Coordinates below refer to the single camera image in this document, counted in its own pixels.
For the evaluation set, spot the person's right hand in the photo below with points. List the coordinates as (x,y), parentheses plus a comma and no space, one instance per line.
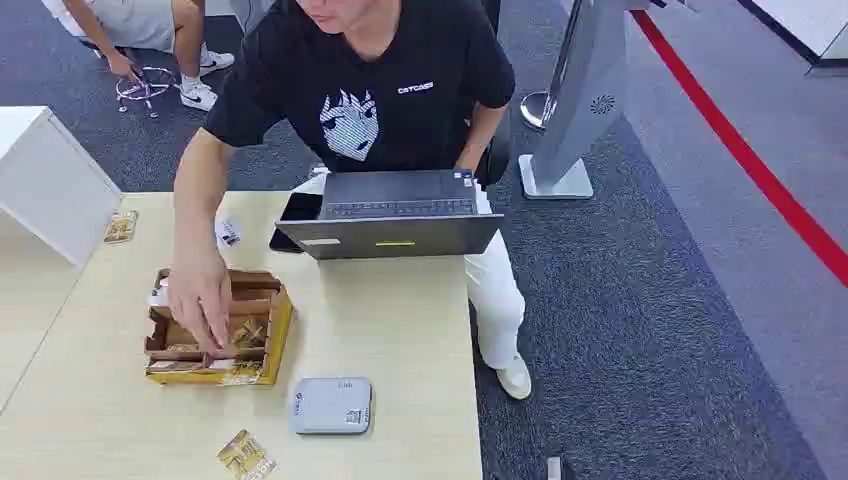
(199,295)

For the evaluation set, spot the pale card in box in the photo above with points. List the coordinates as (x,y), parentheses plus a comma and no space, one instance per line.
(158,295)

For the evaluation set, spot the gold card stack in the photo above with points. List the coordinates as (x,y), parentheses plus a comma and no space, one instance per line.
(250,333)

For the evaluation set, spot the white printed card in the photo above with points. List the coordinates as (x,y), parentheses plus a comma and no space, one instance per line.
(228,233)

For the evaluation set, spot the wooden card box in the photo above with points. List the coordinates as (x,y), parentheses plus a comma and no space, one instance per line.
(272,331)

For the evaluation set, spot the gold printed card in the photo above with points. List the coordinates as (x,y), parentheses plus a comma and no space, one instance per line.
(245,458)
(120,227)

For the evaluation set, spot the black phone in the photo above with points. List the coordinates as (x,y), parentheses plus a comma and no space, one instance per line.
(296,208)

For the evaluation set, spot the grey flat square device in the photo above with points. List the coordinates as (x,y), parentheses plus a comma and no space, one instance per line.
(331,406)

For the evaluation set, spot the white cabinet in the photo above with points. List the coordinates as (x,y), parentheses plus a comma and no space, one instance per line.
(46,179)

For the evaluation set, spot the grey laptop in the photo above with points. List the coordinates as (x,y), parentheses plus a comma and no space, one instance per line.
(391,235)

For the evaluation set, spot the crouching person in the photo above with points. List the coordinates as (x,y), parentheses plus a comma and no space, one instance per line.
(132,23)

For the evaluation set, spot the person in black shirt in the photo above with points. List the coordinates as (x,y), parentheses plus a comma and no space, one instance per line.
(397,73)

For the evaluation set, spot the chrome stanchion base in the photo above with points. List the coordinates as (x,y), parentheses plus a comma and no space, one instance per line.
(534,109)

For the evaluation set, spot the small white floor object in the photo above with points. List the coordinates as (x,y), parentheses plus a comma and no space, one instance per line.
(554,468)

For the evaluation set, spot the grey kiosk stand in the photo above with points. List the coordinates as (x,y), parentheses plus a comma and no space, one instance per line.
(583,93)

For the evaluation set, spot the red floor tape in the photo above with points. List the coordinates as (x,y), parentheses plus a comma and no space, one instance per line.
(748,159)

